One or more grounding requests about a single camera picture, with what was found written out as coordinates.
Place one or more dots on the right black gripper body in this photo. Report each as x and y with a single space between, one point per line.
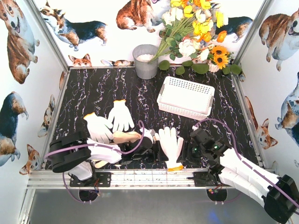
184 154

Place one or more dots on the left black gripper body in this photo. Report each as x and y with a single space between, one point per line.
158 151

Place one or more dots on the yellow dotted knit glove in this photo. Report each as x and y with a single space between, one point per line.
171 146

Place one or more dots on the white plastic storage basket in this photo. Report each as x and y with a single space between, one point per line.
185 98

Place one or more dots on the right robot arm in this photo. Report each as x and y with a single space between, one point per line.
279 196

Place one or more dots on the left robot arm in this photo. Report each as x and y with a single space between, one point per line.
78 154

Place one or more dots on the cream leather glove rear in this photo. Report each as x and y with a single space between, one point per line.
122 137

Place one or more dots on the cream leather glove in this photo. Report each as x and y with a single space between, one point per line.
100 164
122 137

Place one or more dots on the white knit glove upper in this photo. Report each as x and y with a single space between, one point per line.
120 116

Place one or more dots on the white knit glove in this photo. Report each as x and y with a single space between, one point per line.
120 116
99 128

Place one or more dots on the cream leather glove front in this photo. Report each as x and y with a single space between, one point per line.
100 164

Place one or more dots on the white knit glove left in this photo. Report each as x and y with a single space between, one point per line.
99 128

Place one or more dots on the sunflower pot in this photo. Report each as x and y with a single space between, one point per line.
219 58

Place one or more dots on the grey metal bucket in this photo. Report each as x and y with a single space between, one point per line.
146 65

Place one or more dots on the artificial flower bouquet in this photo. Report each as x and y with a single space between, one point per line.
190 28

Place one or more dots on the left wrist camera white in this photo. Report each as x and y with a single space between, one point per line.
149 133

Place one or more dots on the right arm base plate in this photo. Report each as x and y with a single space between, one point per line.
204 179

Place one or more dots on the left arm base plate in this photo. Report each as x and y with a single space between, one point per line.
100 179

